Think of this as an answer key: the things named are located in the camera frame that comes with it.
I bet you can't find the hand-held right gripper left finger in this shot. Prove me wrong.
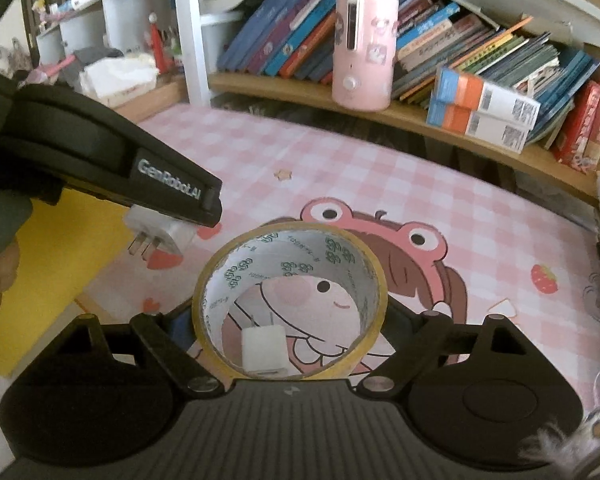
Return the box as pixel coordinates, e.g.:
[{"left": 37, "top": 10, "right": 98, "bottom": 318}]
[{"left": 72, "top": 304, "right": 228, "bottom": 396}]

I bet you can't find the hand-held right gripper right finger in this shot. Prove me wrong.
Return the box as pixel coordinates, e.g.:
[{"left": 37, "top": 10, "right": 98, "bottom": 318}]
[{"left": 357, "top": 303, "right": 528, "bottom": 396}]

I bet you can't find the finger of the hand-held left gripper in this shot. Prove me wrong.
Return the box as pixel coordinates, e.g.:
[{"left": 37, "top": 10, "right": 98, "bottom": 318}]
[{"left": 129, "top": 194, "right": 222, "bottom": 228}]

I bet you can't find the white charger plug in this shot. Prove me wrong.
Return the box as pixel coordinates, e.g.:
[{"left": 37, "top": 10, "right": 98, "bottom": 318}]
[{"left": 123, "top": 203, "right": 197, "bottom": 264}]

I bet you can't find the yellow tape roll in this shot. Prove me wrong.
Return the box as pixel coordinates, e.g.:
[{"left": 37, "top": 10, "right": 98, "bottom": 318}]
[{"left": 191, "top": 220, "right": 390, "bottom": 382}]

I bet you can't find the yellow cardboard box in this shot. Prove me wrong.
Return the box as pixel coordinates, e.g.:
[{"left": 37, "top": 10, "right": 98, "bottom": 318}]
[{"left": 0, "top": 187, "right": 134, "bottom": 377}]

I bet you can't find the crumpled white paper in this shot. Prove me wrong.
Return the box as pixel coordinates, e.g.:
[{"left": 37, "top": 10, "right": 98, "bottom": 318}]
[{"left": 79, "top": 52, "right": 159, "bottom": 107}]

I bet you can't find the pink stick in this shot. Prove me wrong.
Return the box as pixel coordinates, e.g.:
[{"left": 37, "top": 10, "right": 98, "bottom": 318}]
[{"left": 27, "top": 54, "right": 76, "bottom": 84}]

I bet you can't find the dark grey folded cloth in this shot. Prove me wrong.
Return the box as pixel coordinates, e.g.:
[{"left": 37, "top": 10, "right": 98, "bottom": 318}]
[{"left": 62, "top": 45, "right": 126, "bottom": 84}]

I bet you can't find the white cube block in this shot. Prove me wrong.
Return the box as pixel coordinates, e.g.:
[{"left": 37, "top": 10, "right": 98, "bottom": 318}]
[{"left": 239, "top": 324, "right": 287, "bottom": 379}]

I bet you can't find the white storage bin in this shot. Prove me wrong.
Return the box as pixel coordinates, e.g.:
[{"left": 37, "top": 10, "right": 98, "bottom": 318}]
[
  {"left": 35, "top": 9, "right": 106, "bottom": 66},
  {"left": 102, "top": 0, "right": 181, "bottom": 56}
]

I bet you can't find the red figurine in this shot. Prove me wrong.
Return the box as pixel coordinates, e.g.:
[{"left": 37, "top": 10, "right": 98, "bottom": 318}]
[{"left": 147, "top": 12, "right": 175, "bottom": 75}]

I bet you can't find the wooden shelf board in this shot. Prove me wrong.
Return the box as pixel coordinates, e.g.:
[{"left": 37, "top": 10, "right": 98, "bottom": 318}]
[{"left": 207, "top": 70, "right": 600, "bottom": 206}]

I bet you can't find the pink checked printed table mat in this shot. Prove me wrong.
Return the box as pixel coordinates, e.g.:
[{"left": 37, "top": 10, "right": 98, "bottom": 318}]
[{"left": 74, "top": 102, "right": 600, "bottom": 411}]

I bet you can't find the row of blue books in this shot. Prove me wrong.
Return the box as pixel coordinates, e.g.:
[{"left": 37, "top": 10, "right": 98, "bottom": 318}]
[{"left": 215, "top": 0, "right": 349, "bottom": 86}]

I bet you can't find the grey fluffy trinket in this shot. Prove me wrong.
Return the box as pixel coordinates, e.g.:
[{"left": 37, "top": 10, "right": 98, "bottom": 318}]
[{"left": 521, "top": 369, "right": 600, "bottom": 480}]

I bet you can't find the pink cylinder humidifier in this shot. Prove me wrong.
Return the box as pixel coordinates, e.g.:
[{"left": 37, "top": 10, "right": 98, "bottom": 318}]
[{"left": 331, "top": 0, "right": 399, "bottom": 114}]

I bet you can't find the row of red books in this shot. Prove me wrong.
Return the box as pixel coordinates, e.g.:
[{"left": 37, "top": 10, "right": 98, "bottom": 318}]
[{"left": 549, "top": 52, "right": 600, "bottom": 174}]

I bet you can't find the pile of thin colourful books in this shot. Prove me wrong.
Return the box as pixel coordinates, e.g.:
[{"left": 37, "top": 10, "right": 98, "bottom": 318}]
[{"left": 392, "top": 0, "right": 600, "bottom": 151}]

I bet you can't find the white shelf post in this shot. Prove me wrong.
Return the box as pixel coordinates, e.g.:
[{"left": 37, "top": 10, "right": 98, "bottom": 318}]
[{"left": 171, "top": 0, "right": 214, "bottom": 109}]

